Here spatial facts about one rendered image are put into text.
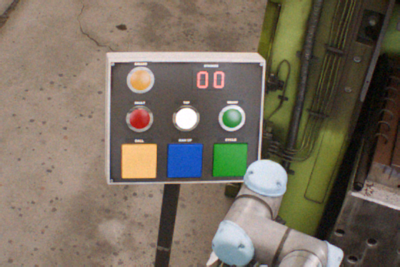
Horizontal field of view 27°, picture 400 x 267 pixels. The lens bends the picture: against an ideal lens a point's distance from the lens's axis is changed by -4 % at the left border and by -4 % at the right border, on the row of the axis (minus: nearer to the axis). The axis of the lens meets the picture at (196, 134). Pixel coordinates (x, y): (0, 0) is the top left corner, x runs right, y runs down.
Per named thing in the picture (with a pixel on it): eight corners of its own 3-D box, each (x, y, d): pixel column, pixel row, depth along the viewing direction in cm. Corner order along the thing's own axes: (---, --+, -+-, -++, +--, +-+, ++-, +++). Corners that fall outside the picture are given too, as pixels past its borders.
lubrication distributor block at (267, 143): (270, 170, 224) (279, 134, 214) (248, 163, 225) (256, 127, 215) (273, 160, 226) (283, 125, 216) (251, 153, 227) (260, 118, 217)
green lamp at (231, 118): (238, 133, 185) (241, 118, 181) (218, 126, 185) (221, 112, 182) (242, 123, 187) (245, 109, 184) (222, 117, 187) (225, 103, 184)
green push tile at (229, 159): (246, 176, 188) (248, 144, 186) (212, 177, 187) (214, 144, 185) (244, 173, 190) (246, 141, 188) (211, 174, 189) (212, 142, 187)
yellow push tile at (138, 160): (156, 178, 185) (156, 145, 183) (122, 178, 184) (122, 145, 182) (155, 175, 186) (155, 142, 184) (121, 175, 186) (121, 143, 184)
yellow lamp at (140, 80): (147, 95, 179) (148, 80, 176) (126, 88, 180) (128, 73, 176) (152, 86, 181) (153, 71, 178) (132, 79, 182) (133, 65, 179)
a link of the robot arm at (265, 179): (237, 180, 146) (256, 149, 151) (228, 220, 153) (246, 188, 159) (279, 198, 144) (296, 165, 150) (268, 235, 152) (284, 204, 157)
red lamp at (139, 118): (146, 133, 181) (148, 119, 178) (126, 127, 182) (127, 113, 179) (151, 124, 183) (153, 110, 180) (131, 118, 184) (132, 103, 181)
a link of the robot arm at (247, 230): (272, 257, 137) (295, 211, 144) (211, 231, 140) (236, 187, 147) (263, 283, 143) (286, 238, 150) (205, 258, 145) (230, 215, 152)
